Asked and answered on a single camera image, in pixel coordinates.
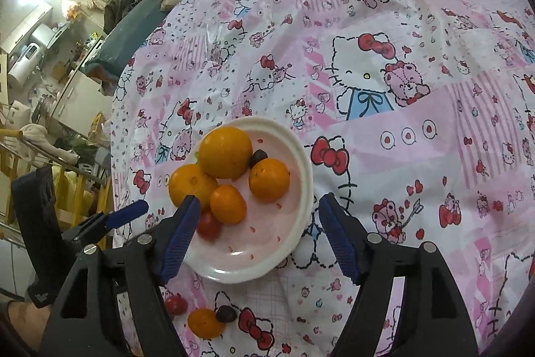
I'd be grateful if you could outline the blue bed frame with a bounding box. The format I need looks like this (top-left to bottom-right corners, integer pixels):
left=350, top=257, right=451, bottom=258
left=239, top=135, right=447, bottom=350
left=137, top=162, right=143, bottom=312
left=84, top=0, right=174, bottom=84

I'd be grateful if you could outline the tangerine with stem dot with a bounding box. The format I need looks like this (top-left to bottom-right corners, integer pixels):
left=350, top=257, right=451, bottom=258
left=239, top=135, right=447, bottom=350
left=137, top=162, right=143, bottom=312
left=248, top=158, right=291, bottom=203

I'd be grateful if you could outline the medium orange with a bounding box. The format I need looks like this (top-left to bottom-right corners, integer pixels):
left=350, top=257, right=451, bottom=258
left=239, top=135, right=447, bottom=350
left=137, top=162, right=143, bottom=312
left=168, top=164, right=219, bottom=211

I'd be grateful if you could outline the yellow wooden rack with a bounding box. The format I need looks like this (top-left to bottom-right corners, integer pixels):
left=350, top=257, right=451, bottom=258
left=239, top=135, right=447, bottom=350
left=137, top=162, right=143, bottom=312
left=0, top=127, right=109, bottom=224

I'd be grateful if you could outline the pink strawberry-print plate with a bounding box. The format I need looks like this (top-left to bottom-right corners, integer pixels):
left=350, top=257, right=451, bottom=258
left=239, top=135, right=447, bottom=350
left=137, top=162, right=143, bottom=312
left=169, top=116, right=314, bottom=284

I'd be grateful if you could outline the beige cloth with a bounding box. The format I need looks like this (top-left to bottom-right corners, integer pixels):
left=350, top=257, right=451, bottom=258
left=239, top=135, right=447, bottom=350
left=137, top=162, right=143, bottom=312
left=19, top=123, right=80, bottom=163

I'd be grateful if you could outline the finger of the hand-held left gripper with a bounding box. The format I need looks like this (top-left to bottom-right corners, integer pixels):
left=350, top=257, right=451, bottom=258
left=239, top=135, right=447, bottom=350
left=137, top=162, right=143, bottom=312
left=84, top=200, right=150, bottom=230
left=62, top=221, right=110, bottom=253

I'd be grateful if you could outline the large orange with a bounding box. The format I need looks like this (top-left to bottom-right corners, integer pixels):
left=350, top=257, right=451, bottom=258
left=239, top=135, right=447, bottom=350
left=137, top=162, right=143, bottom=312
left=197, top=126, right=253, bottom=180

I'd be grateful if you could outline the white wall cabinet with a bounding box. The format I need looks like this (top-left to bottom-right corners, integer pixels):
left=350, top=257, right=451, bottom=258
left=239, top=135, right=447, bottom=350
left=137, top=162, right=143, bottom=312
left=2, top=1, right=53, bottom=48

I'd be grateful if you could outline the white lower cabinet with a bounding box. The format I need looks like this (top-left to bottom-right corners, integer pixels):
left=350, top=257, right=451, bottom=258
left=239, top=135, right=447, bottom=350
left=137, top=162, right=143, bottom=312
left=50, top=66, right=105, bottom=123

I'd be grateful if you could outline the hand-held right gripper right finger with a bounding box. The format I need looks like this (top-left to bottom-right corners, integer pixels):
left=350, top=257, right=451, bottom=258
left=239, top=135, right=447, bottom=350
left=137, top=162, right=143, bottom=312
left=318, top=192, right=479, bottom=357

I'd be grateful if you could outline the small red tomato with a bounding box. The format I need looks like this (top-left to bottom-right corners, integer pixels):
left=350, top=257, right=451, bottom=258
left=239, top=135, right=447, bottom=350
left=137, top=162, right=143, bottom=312
left=164, top=294, right=188, bottom=317

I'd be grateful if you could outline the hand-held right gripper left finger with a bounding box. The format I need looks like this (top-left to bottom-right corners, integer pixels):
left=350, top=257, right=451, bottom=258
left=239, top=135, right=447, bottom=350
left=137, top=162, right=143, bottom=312
left=39, top=195, right=201, bottom=357

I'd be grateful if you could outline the dark grape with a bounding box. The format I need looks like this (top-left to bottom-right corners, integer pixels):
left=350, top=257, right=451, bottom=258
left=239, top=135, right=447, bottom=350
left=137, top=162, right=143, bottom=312
left=249, top=149, right=269, bottom=169
left=215, top=304, right=237, bottom=323

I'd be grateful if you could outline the pink cartoon printed blanket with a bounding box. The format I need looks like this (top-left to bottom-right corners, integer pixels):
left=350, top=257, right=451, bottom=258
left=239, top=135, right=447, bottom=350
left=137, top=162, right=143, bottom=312
left=109, top=0, right=535, bottom=357

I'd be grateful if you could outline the person's left forearm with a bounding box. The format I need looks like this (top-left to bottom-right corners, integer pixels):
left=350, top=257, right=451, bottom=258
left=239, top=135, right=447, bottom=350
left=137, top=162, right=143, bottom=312
left=0, top=298, right=53, bottom=357

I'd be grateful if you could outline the small tangerine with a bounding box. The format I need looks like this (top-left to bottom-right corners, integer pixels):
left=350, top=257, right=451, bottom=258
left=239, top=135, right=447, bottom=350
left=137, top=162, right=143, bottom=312
left=210, top=184, right=247, bottom=225
left=187, top=307, right=225, bottom=340

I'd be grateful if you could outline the hanging orange bag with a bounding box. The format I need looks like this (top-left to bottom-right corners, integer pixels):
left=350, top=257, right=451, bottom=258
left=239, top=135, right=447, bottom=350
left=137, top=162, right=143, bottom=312
left=63, top=0, right=84, bottom=21

